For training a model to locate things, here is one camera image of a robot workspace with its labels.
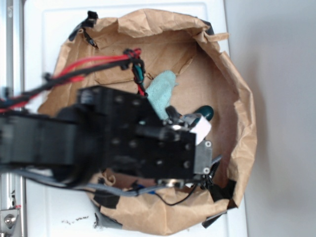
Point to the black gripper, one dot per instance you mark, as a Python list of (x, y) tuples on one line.
[(137, 142)]

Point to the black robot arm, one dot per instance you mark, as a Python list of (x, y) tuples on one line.
[(69, 144)]

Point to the dark green oval object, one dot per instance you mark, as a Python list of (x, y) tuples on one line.
[(206, 111)]

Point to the crumpled brown paper bag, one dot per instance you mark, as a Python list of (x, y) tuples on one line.
[(186, 68)]

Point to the teal knitted cloth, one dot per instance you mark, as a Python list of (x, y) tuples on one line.
[(160, 92)]

